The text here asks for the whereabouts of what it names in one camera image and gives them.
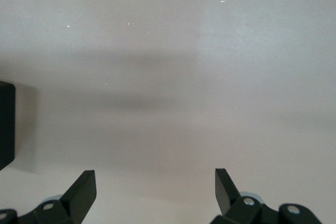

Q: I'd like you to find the black rectangular plastic box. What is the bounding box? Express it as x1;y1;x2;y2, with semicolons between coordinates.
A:
0;80;17;172

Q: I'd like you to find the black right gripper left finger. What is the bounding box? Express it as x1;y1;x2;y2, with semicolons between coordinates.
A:
17;170;97;224

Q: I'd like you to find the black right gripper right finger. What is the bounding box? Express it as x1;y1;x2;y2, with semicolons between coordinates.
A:
209;168;279;224

